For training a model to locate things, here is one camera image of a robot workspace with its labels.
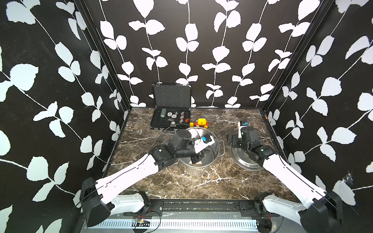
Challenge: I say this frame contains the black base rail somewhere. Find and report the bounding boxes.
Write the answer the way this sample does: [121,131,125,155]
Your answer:
[138,199,279,219]

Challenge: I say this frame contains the white plastic ladle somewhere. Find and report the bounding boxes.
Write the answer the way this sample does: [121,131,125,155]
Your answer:
[238,121,243,138]

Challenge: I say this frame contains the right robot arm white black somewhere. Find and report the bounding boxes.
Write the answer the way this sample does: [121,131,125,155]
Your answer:
[227,126,352,233]

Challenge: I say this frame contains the stainless steel pot lid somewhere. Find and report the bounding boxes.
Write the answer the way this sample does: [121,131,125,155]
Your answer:
[230,141,277,171]

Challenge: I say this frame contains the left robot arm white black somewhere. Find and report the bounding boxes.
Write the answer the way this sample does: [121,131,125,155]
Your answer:
[79,128,215,227]

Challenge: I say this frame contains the yellow red toy car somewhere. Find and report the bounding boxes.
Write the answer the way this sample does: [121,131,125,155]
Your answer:
[193,118,209,129]

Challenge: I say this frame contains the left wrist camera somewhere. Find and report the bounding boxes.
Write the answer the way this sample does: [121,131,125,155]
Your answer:
[194,135,215,153]

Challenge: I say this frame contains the white perforated strip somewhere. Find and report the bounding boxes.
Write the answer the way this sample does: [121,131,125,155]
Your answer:
[92,219,258,232]

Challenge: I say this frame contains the blue green chip stack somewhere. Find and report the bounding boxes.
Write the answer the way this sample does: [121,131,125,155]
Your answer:
[160,108,167,117]

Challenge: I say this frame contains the black poker chip case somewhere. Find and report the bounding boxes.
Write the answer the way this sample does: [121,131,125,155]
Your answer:
[150,83,191,131]

